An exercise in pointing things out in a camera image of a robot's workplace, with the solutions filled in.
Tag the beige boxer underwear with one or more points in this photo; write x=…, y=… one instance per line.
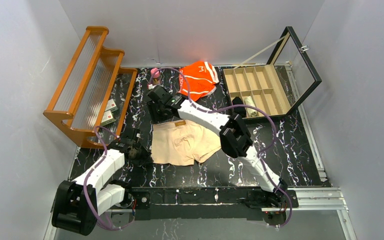
x=182, y=143

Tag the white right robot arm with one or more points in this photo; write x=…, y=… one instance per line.
x=232, y=130

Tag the green white small box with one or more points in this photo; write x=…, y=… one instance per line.
x=111, y=106

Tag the orange boxer underwear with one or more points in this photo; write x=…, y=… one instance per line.
x=199, y=78

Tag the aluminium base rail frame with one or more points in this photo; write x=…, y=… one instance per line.
x=190, y=203

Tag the orange wooden shelf rack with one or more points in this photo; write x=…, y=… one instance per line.
x=80, y=99

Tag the black compartment storage box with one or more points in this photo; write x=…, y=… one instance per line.
x=280, y=85

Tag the rolled black underwear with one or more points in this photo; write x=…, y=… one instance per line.
x=240, y=110

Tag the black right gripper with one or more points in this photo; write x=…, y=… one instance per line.
x=157, y=110

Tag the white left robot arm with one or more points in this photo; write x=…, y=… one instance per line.
x=80, y=204

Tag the pink capped bottle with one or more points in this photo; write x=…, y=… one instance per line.
x=155, y=76

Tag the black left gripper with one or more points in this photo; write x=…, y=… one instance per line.
x=139, y=152

